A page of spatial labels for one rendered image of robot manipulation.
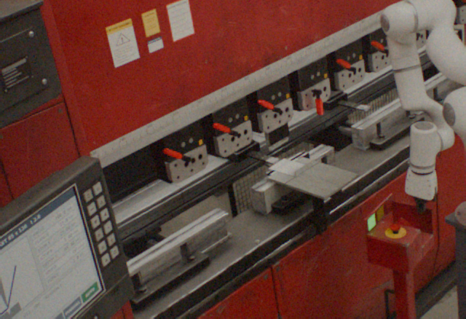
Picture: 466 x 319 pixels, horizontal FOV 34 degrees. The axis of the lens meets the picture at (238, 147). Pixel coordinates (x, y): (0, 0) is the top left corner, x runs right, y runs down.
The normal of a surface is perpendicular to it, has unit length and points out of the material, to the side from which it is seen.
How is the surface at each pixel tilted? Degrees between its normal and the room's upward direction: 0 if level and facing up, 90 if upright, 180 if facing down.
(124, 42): 90
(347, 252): 90
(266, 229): 0
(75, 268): 90
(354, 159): 0
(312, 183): 0
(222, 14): 90
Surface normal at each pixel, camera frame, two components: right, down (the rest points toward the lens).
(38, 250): 0.85, 0.11
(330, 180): -0.15, -0.89
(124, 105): 0.68, 0.22
